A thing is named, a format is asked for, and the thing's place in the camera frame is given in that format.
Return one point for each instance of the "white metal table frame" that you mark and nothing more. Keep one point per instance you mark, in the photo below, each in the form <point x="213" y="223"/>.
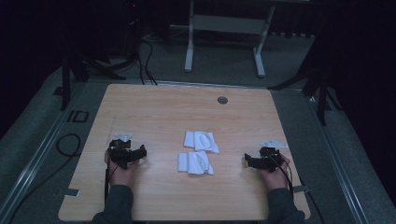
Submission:
<point x="229" y="25"/>

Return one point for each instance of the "person's left hand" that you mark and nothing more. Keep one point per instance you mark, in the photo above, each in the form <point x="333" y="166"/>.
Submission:
<point x="122" y="175"/>

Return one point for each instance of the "white cloth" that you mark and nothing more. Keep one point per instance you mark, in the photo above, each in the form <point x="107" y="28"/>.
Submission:
<point x="201" y="142"/>
<point x="195" y="163"/>

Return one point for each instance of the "grey table grommet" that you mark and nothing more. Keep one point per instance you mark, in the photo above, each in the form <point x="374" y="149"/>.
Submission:
<point x="222" y="100"/>

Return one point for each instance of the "metal floor rail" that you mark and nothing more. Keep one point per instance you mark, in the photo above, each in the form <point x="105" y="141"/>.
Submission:
<point x="31" y="168"/>
<point x="339" y="168"/>

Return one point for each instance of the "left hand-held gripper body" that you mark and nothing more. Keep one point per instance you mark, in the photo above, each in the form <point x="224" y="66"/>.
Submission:
<point x="120" y="152"/>

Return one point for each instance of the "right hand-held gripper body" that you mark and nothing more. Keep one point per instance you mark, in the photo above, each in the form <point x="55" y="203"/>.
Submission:
<point x="268" y="158"/>

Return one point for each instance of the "grey tape strip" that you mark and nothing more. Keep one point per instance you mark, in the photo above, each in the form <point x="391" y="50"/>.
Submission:
<point x="301" y="188"/>

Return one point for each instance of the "black tripod stand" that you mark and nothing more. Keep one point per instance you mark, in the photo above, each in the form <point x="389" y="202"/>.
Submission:
<point x="81" y="67"/>
<point x="316" y="84"/>

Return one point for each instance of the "person's right hand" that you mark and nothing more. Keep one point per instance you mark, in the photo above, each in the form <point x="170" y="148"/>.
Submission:
<point x="276" y="179"/>

